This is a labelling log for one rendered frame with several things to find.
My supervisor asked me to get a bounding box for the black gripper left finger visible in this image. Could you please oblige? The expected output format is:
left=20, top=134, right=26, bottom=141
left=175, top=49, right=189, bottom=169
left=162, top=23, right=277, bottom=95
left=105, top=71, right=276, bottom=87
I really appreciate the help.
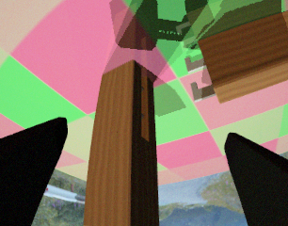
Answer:
left=0, top=117, right=68, bottom=226

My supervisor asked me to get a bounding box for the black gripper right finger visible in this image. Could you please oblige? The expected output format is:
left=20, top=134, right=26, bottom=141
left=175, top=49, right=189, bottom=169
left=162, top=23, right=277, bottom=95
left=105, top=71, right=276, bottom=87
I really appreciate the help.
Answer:
left=224, top=132, right=288, bottom=226

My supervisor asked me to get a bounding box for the brown wooden post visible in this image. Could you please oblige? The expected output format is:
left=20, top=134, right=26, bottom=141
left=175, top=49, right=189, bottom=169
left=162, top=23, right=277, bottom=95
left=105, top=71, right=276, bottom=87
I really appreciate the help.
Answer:
left=83, top=60, right=160, bottom=226

